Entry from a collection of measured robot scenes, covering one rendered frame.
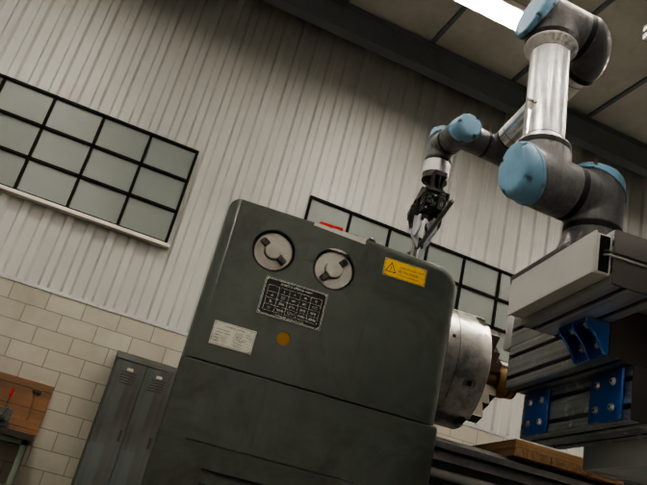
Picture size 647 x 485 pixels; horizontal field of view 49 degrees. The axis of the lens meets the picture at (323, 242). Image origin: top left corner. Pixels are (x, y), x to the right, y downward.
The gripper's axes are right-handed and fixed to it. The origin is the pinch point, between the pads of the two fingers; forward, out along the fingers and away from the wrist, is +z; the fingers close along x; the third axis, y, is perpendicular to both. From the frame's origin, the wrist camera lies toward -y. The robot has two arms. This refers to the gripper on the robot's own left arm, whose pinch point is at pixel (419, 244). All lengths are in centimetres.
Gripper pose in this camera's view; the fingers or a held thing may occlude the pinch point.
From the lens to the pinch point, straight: 192.2
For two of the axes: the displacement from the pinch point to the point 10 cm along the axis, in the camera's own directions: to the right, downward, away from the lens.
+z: -2.3, 9.0, -3.8
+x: 9.4, 3.0, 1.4
